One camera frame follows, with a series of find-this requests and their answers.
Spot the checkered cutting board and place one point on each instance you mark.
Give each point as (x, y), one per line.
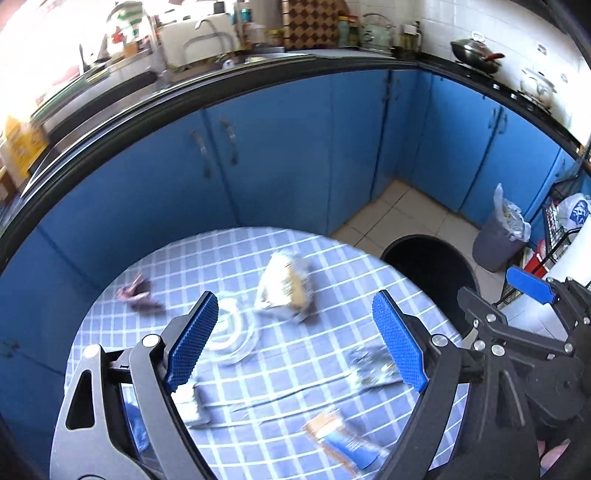
(314, 23)

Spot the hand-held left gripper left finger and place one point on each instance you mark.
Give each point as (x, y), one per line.
(194, 341)

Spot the chrome sink faucet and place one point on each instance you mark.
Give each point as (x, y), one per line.
(217, 30)

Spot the purple wrapper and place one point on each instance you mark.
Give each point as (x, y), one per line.
(138, 297)

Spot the blue kitchen cabinets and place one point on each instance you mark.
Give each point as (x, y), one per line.
(300, 138)

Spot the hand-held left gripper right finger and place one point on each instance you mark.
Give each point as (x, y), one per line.
(399, 341)

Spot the silver foil wrapper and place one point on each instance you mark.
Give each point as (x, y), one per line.
(369, 369)

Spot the white lidded cooking pot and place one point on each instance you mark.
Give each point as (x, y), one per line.
(538, 87)

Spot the white crumpled paper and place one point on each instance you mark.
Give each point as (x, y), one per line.
(189, 404)

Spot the white appliance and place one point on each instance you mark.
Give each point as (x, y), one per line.
(572, 258)

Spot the black kitchen countertop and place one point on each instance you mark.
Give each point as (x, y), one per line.
(277, 69)

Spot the grey bin with plastic liner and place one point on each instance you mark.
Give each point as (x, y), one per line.
(494, 244)

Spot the clear wrapper with yellow contents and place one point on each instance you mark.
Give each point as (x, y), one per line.
(281, 286)

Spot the blue checked tablecloth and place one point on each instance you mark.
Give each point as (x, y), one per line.
(341, 295)

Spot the red container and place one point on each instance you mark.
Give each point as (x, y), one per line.
(535, 261)

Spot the yellow box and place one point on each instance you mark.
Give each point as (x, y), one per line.
(21, 143)

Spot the orange and blue packet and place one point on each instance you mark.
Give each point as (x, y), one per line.
(341, 438)

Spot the black trash bin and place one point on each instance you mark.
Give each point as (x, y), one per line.
(425, 277)

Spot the pale green kettle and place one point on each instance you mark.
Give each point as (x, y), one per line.
(375, 34)

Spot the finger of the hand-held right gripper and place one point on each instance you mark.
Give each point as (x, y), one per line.
(528, 284)
(489, 327)

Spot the person's right hand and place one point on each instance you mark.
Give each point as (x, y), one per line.
(554, 461)

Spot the white dish rack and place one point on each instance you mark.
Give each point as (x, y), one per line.
(184, 32)

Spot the white plastic bag blue print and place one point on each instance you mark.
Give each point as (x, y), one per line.
(575, 210)

